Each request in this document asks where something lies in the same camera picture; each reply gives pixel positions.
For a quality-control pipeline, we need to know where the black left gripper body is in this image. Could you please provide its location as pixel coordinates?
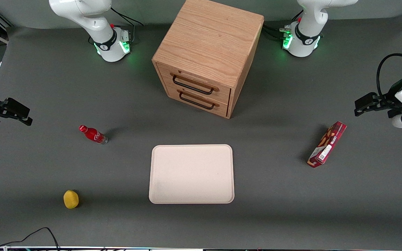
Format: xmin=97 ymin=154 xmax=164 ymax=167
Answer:
xmin=375 ymin=76 xmax=402 ymax=119

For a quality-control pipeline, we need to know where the red snack box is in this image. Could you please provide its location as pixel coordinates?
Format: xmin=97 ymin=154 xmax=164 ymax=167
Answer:
xmin=307 ymin=121 xmax=347 ymax=168

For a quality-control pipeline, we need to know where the wooden two-drawer cabinet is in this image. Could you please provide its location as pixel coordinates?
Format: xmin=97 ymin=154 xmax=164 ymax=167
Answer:
xmin=152 ymin=0 xmax=265 ymax=119

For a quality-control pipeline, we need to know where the yellow toy lemon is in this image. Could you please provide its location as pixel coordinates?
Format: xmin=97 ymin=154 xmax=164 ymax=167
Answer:
xmin=63 ymin=190 xmax=80 ymax=210

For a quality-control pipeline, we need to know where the black right arm base cable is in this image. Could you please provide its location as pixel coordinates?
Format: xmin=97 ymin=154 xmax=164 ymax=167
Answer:
xmin=110 ymin=7 xmax=144 ymax=44

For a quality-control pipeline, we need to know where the black arm base cable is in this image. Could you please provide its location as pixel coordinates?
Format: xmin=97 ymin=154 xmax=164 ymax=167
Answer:
xmin=110 ymin=7 xmax=144 ymax=44
xmin=262 ymin=24 xmax=292 ymax=40

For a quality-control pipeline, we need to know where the cream plastic tray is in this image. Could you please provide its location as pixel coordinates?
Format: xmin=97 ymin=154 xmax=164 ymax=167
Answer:
xmin=148 ymin=144 xmax=235 ymax=204

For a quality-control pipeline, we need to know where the red coke bottle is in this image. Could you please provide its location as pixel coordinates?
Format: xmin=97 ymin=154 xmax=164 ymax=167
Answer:
xmin=79 ymin=125 xmax=109 ymax=145

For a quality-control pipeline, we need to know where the black drawer handle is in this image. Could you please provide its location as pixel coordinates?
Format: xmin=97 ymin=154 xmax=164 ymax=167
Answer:
xmin=179 ymin=90 xmax=216 ymax=111
xmin=172 ymin=75 xmax=215 ymax=96

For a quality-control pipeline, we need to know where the black table-edge cable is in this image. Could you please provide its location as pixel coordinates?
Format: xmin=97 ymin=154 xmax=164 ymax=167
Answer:
xmin=0 ymin=227 xmax=60 ymax=251

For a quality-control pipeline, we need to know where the black left arm base cable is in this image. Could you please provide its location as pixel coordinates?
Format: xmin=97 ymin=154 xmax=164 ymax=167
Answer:
xmin=262 ymin=24 xmax=292 ymax=40

